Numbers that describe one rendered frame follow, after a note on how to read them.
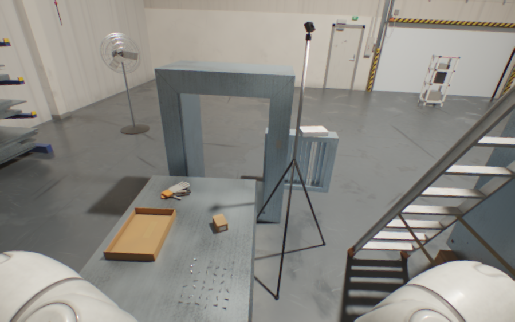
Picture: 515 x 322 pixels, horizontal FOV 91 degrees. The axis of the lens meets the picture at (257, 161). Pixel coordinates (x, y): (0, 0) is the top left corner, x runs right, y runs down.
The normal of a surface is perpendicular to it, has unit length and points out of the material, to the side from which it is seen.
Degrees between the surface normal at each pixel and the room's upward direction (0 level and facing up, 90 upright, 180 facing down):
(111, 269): 0
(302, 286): 0
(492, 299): 25
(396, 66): 90
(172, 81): 90
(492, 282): 7
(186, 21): 90
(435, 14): 90
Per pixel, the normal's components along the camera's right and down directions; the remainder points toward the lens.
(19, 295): 0.12, -0.76
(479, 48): -0.08, 0.46
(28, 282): 0.24, -0.85
